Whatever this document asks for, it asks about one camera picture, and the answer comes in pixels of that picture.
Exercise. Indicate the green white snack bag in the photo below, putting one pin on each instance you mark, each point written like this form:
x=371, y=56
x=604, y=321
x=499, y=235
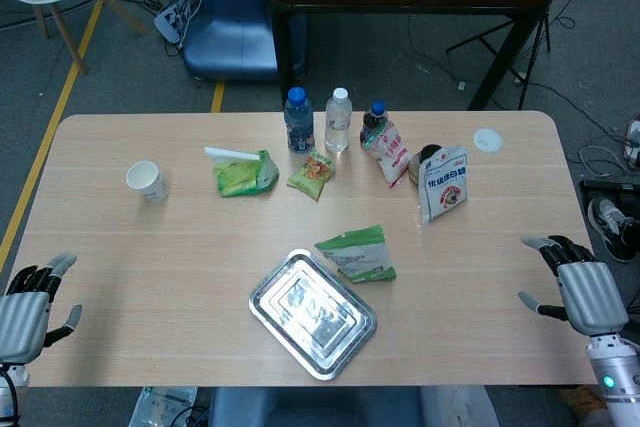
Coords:
x=361, y=257

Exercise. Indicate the blue label bottle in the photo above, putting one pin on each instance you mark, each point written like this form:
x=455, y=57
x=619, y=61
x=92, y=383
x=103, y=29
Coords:
x=298, y=123

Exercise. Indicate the green snack packet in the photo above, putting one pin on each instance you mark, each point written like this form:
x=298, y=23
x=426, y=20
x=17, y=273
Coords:
x=311, y=174

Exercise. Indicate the blue seat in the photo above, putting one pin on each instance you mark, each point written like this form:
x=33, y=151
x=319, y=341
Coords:
x=320, y=406

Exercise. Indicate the clear water bottle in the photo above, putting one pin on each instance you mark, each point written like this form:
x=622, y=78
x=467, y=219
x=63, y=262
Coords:
x=338, y=122

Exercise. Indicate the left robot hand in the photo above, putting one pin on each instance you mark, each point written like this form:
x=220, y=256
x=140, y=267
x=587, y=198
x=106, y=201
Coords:
x=22, y=314

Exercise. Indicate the dark drink bottle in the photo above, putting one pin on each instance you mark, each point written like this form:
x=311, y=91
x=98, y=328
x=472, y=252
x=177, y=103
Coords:
x=372, y=124

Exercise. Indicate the green chip bag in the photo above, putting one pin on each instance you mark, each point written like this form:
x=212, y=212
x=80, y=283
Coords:
x=242, y=172

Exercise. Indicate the stainless steel tray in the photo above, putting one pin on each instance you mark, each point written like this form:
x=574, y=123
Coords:
x=312, y=313

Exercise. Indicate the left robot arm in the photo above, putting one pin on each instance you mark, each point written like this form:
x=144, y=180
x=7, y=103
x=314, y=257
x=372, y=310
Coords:
x=6, y=389

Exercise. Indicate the white power strip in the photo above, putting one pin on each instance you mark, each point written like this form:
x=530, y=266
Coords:
x=172, y=22

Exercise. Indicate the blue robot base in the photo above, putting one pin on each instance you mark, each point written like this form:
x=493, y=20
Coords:
x=235, y=22

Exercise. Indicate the black grey sneaker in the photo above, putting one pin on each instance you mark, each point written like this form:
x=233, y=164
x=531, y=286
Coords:
x=610, y=227

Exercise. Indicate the dark round jar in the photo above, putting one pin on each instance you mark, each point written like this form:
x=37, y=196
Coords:
x=421, y=163

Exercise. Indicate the clear plastic bag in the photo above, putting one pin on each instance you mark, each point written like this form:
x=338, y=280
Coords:
x=160, y=404

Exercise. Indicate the white paper cup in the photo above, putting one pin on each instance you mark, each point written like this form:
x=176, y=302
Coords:
x=146, y=181

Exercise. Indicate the blue white powder bag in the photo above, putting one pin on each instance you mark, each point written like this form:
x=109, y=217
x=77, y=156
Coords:
x=444, y=187

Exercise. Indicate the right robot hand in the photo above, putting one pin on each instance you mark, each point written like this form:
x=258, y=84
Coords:
x=590, y=292

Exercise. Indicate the white round table cap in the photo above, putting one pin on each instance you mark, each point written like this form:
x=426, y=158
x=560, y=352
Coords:
x=487, y=140

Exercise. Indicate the black tripod stand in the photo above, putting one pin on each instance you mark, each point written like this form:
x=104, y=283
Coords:
x=520, y=32

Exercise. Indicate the red white sugar bag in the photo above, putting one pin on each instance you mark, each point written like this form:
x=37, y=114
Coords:
x=392, y=152

